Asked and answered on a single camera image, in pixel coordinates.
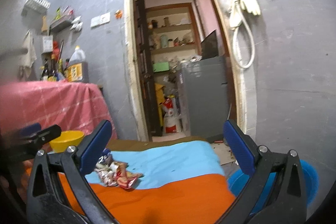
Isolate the blue snack bag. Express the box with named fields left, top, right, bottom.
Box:
left=99, top=148, right=113, bottom=165

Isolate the yellow plastic bowl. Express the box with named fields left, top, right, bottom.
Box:
left=50, top=130, right=84, bottom=153

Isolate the blue plastic basin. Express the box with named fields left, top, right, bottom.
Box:
left=227, top=159, right=320, bottom=217

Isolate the pink checked cloth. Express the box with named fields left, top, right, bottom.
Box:
left=1, top=81, right=113, bottom=135

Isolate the red crumpled wrapper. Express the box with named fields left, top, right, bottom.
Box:
left=94, top=161, right=143, bottom=190

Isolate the dark sauce bottle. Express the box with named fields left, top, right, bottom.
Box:
left=41, top=59, right=50, bottom=81

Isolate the orange cloth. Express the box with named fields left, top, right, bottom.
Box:
left=24, top=168, right=237, bottom=224

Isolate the light blue cloth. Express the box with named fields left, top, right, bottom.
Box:
left=84, top=140, right=226, bottom=190

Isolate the hanging white towel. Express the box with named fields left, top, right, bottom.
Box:
left=19, top=30, right=37, bottom=80

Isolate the large oil jug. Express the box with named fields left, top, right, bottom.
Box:
left=65, top=46, right=89, bottom=83

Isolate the red white sack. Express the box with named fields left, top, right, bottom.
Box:
left=162, top=97, right=182, bottom=134

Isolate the grey refrigerator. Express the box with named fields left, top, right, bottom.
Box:
left=177, top=56, right=231, bottom=143

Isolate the green box on shelf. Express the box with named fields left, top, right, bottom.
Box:
left=153, top=62, right=170, bottom=73

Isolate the black monitor screen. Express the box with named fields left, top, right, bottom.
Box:
left=201, top=30, right=219, bottom=60

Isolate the wooden shelf unit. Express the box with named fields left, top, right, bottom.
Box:
left=146, top=3, right=201, bottom=136

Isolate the white wall switch plate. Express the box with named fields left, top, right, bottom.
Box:
left=90, top=12, right=110, bottom=28

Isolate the white hose loop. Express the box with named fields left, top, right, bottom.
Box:
left=229, top=0, right=256, bottom=69

